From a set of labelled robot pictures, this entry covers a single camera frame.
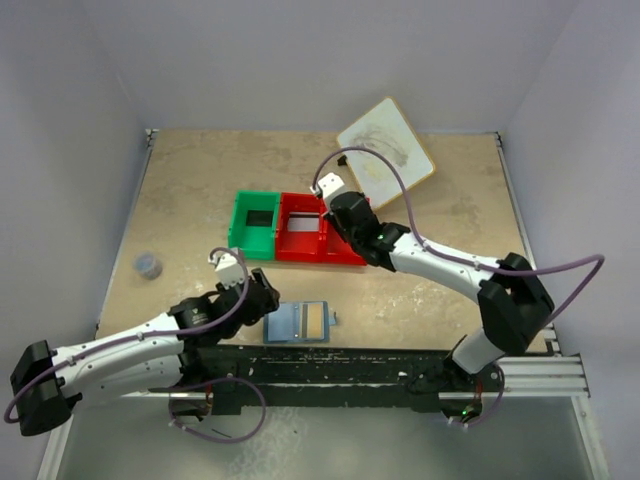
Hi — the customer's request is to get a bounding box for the blue card holder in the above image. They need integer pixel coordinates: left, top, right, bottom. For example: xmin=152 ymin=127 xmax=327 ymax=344
xmin=263 ymin=301 xmax=337 ymax=344

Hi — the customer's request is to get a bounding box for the orange yellow credit card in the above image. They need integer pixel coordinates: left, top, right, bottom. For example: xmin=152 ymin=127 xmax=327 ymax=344
xmin=306 ymin=304 xmax=324 ymax=338

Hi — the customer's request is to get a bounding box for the black credit card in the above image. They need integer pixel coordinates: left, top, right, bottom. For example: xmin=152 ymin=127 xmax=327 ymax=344
xmin=245 ymin=210 xmax=274 ymax=228

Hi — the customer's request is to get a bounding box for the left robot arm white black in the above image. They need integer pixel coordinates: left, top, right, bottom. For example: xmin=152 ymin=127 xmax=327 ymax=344
xmin=4 ymin=268 xmax=280 ymax=437

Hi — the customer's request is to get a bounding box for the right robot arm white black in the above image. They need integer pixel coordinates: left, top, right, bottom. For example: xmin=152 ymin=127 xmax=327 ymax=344
xmin=323 ymin=191 xmax=554 ymax=391

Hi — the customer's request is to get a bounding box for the green plastic bin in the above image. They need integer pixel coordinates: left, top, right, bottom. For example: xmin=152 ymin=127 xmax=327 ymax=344
xmin=227 ymin=190 xmax=281 ymax=261

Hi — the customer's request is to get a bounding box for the red double plastic bin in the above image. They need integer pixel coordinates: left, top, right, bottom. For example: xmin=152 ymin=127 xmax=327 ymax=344
xmin=275 ymin=192 xmax=366 ymax=266

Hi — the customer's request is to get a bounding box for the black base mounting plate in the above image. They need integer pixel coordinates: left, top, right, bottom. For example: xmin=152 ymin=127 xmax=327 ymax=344
xmin=139 ymin=340 xmax=501 ymax=416

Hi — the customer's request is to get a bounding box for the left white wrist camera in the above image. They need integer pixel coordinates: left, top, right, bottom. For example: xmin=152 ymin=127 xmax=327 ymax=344
xmin=208 ymin=249 xmax=247 ymax=289

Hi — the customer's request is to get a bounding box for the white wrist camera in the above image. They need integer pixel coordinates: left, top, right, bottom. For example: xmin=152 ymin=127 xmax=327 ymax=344
xmin=208 ymin=249 xmax=247 ymax=289
xmin=310 ymin=172 xmax=347 ymax=203

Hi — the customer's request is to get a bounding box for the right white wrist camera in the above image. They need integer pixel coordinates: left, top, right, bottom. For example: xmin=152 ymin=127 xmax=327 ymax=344
xmin=310 ymin=172 xmax=347 ymax=203

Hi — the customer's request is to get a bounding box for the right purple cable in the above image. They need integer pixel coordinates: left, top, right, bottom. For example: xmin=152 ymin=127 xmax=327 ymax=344
xmin=312 ymin=146 xmax=606 ymax=431

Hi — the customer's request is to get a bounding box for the white board wooden frame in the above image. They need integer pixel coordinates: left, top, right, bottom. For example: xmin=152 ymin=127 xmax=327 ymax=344
xmin=337 ymin=97 xmax=436 ymax=210

